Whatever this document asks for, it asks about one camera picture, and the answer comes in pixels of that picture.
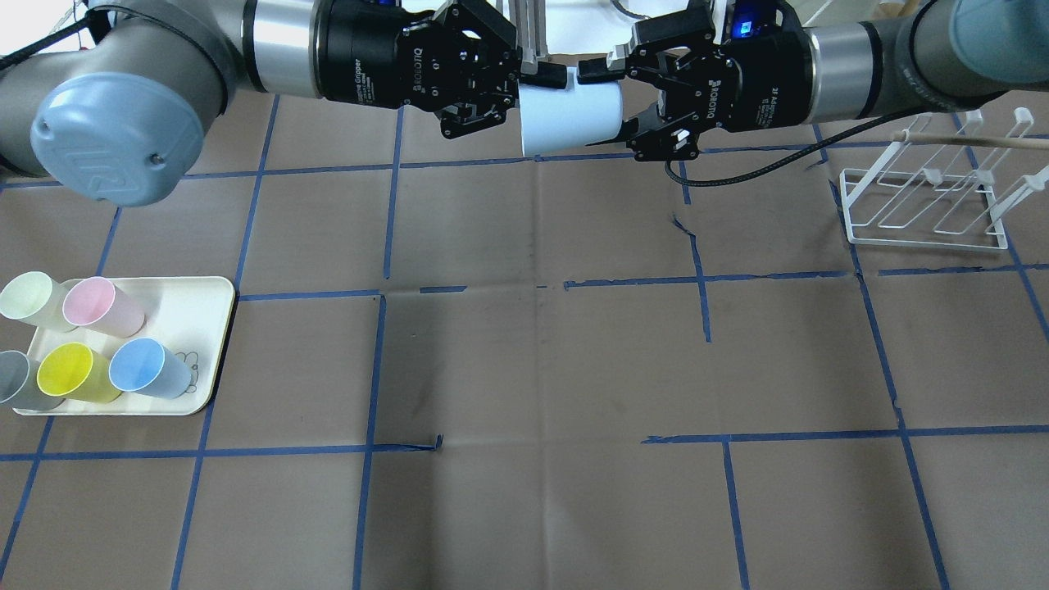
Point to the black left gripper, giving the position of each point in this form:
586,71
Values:
361,51

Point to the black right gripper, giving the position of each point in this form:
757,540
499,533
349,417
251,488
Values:
758,86

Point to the light blue cup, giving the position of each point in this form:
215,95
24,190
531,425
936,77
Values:
578,115

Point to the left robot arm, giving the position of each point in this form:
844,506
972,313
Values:
116,106

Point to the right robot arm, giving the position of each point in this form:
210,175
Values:
947,56

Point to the blue cup on tray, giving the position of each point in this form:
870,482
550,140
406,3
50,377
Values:
147,367

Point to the pink cup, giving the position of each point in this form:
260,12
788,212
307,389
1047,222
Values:
100,305

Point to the yellow cup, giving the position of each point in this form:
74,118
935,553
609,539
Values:
74,371

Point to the light green cup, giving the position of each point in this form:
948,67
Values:
34,298

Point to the grey cup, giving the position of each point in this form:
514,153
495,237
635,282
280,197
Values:
19,388

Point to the cream plastic tray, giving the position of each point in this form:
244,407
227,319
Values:
189,315

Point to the aluminium frame post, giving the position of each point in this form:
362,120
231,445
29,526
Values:
529,19

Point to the white wire cup rack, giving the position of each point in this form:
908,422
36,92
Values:
945,188

